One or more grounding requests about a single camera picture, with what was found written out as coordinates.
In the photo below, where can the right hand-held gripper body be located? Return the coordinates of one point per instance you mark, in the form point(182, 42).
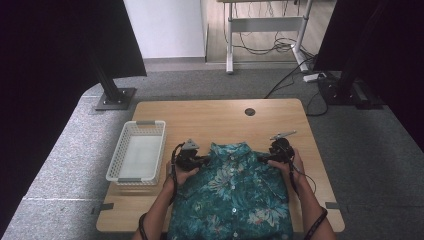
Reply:
point(281, 150)

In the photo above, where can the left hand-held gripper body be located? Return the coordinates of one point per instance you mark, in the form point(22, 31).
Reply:
point(188, 158)

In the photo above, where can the teal floral shirt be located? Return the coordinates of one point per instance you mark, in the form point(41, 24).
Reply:
point(230, 193)

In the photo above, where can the person's left hand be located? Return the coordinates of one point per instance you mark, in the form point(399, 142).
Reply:
point(181, 175)

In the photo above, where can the person's right hand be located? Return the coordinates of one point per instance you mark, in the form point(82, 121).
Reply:
point(290, 171)

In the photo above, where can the white plastic basket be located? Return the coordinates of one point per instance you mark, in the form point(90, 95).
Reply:
point(138, 156)

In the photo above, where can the grey tape strip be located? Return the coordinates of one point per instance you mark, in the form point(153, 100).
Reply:
point(105, 207)
point(332, 205)

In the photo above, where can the white power strip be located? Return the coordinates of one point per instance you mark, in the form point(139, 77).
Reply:
point(311, 77)

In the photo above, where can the black metal stand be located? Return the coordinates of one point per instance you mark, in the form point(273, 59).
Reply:
point(113, 96)
point(346, 86)

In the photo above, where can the black curtain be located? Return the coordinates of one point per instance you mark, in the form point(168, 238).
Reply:
point(393, 50)
point(50, 66)

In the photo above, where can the white desk frame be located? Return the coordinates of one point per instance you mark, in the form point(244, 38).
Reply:
point(263, 24)

